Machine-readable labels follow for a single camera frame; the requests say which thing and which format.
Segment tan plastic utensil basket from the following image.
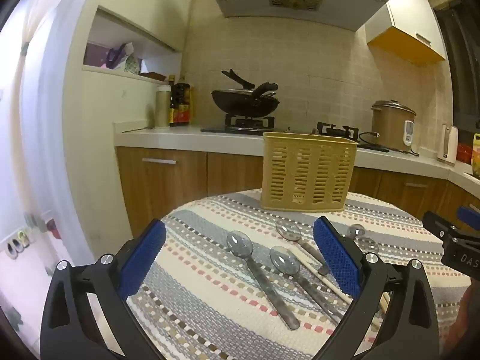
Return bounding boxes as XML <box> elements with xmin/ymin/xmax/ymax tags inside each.
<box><xmin>260</xmin><ymin>132</ymin><xmax>357</xmax><ymax>212</ymax></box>

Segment white wall cabinet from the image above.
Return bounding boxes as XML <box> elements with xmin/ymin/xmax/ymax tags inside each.
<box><xmin>364</xmin><ymin>0</ymin><xmax>447</xmax><ymax>67</ymax></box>

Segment white cylindrical canister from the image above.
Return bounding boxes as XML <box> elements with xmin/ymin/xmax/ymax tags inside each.
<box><xmin>154</xmin><ymin>85</ymin><xmax>171</xmax><ymax>128</ymax></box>

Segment brown rice cooker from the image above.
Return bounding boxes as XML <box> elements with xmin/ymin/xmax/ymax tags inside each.
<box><xmin>371</xmin><ymin>100</ymin><xmax>416</xmax><ymax>152</ymax></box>

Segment slim dark sauce bottle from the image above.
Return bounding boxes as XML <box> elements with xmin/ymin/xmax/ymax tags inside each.
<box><xmin>168</xmin><ymin>75</ymin><xmax>177</xmax><ymax>127</ymax></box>

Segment wooden base cabinets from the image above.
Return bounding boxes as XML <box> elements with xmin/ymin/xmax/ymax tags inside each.
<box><xmin>115</xmin><ymin>145</ymin><xmax>480</xmax><ymax>239</ymax></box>

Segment black power cable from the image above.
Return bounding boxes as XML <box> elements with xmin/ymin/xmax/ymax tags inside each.
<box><xmin>357</xmin><ymin>130</ymin><xmax>421</xmax><ymax>157</ymax></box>

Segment black gas stove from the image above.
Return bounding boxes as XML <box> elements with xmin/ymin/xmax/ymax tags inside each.
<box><xmin>200</xmin><ymin>114</ymin><xmax>392</xmax><ymax>154</ymax></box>

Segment striped woven tablecloth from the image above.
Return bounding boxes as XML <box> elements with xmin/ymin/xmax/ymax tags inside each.
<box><xmin>127</xmin><ymin>189</ymin><xmax>470</xmax><ymax>359</ymax></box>

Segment white electric kettle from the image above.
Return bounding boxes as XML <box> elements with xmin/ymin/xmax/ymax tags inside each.
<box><xmin>437</xmin><ymin>124</ymin><xmax>458</xmax><ymax>165</ymax></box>

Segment black wok with utensils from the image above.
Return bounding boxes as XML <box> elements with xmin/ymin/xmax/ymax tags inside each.
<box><xmin>211</xmin><ymin>69</ymin><xmax>280</xmax><ymax>119</ymax></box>

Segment white kitchen countertop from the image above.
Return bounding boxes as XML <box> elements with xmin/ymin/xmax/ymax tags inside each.
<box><xmin>113</xmin><ymin>120</ymin><xmax>479</xmax><ymax>197</ymax></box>

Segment dark soy sauce bottle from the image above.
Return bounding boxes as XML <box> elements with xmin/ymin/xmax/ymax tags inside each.
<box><xmin>176</xmin><ymin>81</ymin><xmax>191</xmax><ymax>125</ymax></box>

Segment purple and white bag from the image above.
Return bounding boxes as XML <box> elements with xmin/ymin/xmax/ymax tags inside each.
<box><xmin>105</xmin><ymin>42</ymin><xmax>142</xmax><ymax>75</ymax></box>

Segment person's right hand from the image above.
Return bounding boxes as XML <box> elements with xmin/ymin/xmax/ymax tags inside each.
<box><xmin>442</xmin><ymin>279</ymin><xmax>479</xmax><ymax>359</ymax></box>

